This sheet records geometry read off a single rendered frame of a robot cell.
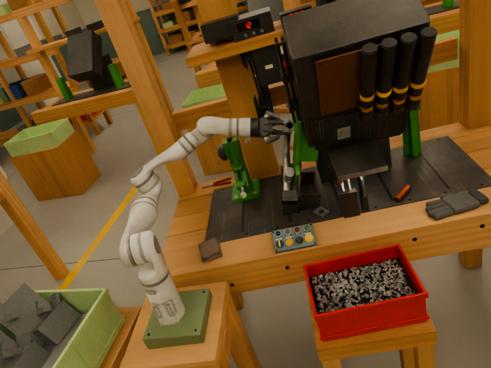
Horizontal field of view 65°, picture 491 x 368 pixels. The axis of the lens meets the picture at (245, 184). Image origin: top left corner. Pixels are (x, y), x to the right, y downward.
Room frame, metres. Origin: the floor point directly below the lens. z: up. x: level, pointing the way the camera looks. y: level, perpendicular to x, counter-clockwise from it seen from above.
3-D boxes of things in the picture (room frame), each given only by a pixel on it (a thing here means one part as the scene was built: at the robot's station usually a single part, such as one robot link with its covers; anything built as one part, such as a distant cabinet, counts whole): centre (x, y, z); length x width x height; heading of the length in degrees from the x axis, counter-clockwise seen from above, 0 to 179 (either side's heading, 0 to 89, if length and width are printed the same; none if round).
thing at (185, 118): (1.72, -0.41, 1.23); 1.30 x 0.05 x 0.09; 80
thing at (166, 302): (0.95, 0.36, 0.98); 0.09 x 0.09 x 0.17; 83
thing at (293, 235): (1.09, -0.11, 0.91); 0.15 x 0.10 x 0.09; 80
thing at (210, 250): (1.19, 0.21, 0.91); 0.10 x 0.08 x 0.03; 3
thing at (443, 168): (1.35, -0.35, 0.89); 1.10 x 0.42 x 0.02; 80
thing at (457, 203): (1.02, -0.66, 0.91); 0.20 x 0.11 x 0.03; 89
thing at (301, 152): (1.30, -0.26, 1.17); 0.13 x 0.12 x 0.20; 80
